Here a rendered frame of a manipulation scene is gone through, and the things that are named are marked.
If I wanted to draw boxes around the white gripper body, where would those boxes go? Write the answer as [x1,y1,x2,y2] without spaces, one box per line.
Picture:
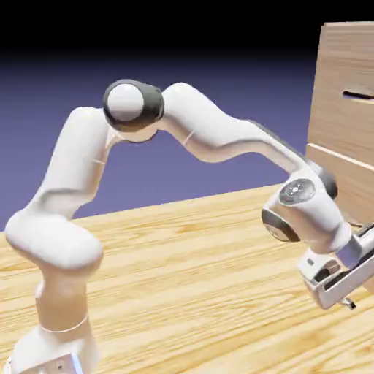
[311,222,374,310]

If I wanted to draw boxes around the dark curved drawer handle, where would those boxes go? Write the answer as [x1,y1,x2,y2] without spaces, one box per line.
[342,89,374,104]

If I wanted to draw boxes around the light wood cabinet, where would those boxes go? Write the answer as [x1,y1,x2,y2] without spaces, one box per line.
[305,21,374,229]

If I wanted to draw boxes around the light wood drawer front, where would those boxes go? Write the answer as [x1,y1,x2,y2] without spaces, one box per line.
[305,142,374,228]
[307,22,374,169]

